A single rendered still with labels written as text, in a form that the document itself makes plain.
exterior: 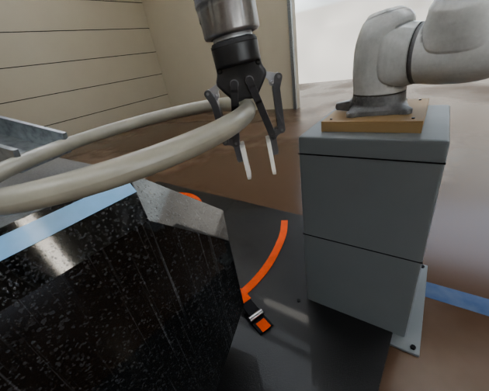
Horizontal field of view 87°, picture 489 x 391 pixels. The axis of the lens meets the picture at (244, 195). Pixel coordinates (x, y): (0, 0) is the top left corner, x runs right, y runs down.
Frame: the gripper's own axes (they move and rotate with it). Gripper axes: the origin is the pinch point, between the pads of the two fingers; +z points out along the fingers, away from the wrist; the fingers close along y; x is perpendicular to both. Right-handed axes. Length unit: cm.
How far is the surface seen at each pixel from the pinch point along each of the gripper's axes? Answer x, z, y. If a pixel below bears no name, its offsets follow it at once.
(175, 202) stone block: -10.4, 10.3, 23.7
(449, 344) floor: -14, 92, -54
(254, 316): -30, 82, 17
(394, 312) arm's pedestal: -20, 77, -37
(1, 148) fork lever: 0.4, -12.8, 47.4
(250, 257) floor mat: -72, 84, 20
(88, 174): 23.8, -10.3, 15.9
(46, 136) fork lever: -10.9, -12.3, 47.1
